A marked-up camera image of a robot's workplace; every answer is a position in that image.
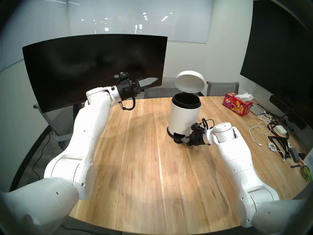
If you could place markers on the grey adapter hub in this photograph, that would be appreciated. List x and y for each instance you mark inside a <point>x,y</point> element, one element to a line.
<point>295,155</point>

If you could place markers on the green scissors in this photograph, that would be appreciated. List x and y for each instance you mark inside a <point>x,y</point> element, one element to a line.
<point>309,174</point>

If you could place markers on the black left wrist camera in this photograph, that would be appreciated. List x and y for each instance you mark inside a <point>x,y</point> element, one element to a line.
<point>123,76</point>

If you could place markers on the white trash can lid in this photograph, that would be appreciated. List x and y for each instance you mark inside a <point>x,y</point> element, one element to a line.
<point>190,80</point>

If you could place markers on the white pedal trash can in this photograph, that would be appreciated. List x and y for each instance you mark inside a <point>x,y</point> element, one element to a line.
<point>182,117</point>

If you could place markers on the glass wall whiteboard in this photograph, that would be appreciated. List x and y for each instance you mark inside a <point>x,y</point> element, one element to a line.
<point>176,16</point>

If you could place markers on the black trash can pedal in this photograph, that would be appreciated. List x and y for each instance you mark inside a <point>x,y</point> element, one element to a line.
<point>177,138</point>

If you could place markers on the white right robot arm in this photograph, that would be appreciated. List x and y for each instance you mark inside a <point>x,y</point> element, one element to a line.
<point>244,168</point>

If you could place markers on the grey mesh office chair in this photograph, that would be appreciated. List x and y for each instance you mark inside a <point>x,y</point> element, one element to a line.
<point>222,88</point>
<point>161,91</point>

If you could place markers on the black triangular stand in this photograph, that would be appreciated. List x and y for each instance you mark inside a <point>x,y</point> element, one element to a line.
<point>272,138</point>

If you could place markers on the curved black computer monitor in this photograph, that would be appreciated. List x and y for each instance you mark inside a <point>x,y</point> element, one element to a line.
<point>73,65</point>

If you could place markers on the white power adapter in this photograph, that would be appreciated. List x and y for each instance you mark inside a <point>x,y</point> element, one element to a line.
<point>281,129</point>

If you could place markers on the small black adapter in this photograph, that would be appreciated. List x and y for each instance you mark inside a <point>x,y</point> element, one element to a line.
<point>302,155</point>

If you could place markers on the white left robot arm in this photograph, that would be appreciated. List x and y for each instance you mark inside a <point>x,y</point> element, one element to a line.
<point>80,144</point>

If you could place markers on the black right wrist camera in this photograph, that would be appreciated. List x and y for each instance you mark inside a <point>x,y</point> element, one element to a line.
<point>197,127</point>

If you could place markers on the pink patterned tissue box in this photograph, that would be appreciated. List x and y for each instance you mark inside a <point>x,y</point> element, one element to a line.
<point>236,106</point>

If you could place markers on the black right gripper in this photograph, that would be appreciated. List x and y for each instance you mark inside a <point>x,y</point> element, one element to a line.
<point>198,138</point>

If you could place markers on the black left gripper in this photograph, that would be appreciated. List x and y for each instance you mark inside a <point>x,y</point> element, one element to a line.
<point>127,90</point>

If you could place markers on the white paper sign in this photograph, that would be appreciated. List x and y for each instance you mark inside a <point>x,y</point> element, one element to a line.
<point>310,161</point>

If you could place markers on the silver laptop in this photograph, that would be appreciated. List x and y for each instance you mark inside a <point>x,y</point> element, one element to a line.
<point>257,109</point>

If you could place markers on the large black wall television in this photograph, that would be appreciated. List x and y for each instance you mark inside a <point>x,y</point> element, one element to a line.
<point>278,53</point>

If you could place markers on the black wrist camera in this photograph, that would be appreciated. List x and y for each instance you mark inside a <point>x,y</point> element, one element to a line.
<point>197,127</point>
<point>123,76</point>

